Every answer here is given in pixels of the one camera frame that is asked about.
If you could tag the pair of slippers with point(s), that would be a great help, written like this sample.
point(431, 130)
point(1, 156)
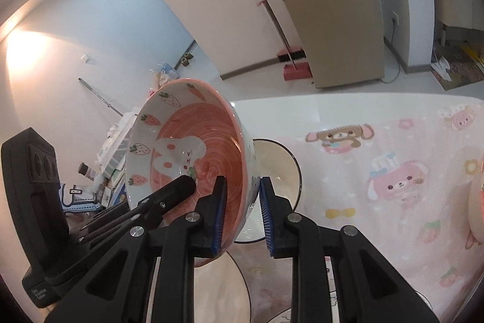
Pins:
point(186, 59)

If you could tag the beige refrigerator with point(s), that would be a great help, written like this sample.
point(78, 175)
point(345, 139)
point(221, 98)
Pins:
point(332, 24)

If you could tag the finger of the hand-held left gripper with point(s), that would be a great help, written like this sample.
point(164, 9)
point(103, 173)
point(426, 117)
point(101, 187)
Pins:
point(172, 194)
point(113, 228)

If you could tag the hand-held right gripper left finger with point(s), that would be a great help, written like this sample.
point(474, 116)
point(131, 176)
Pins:
point(220, 221)

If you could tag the pink cartoon print tablecloth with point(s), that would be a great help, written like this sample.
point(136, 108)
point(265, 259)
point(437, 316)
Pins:
point(397, 217)

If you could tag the pink strawberry print bowl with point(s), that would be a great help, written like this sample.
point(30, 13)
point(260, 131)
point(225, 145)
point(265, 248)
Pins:
point(211, 133)

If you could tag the pink broom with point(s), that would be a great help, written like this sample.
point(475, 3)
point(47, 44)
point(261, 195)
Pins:
point(281, 39)

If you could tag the patterned floor mat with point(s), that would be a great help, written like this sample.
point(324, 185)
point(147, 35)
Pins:
point(459, 67)

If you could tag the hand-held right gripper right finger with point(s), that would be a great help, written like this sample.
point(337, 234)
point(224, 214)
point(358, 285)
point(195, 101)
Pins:
point(266, 217)

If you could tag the pile of boxes and clutter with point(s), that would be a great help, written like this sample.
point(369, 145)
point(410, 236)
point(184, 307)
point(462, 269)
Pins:
point(113, 156)

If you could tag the pink dustpan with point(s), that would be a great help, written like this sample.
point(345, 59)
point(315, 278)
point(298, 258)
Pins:
point(297, 71)

